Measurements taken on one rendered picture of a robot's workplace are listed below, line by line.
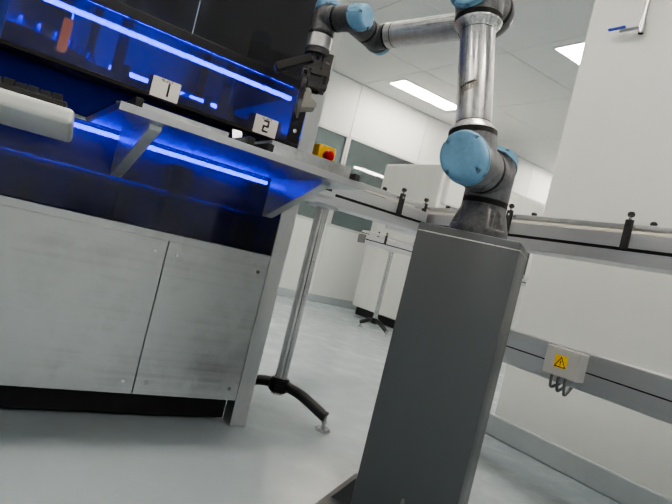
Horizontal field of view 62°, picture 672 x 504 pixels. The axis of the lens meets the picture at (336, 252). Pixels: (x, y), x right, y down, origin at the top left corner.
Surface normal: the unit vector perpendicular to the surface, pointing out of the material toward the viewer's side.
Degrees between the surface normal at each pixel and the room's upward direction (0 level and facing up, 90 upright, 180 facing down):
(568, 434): 90
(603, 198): 90
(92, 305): 90
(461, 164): 98
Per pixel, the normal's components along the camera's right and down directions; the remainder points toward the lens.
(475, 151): -0.58, -0.01
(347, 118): 0.53, 0.12
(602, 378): -0.81, -0.20
